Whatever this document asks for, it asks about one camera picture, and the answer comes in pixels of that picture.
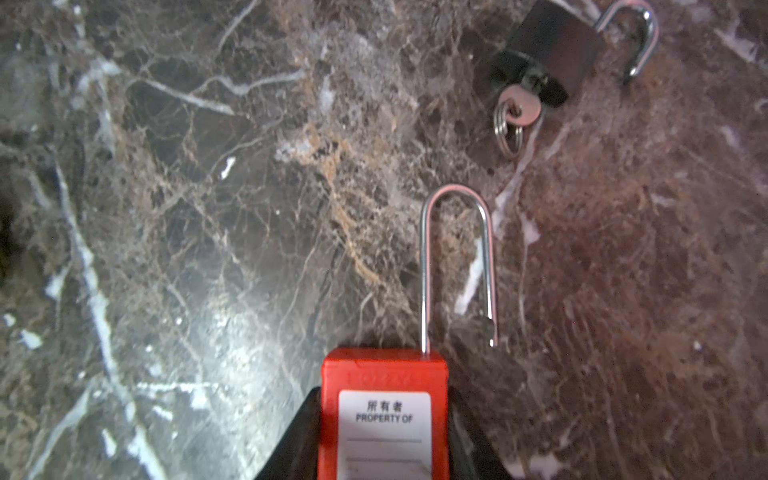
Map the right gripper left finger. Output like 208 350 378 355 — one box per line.
255 387 321 480

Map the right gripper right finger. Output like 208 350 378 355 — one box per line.
447 387 513 480

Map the red padlock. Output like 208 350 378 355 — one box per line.
317 184 499 479

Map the small dark brown padlock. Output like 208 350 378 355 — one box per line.
491 0 661 161

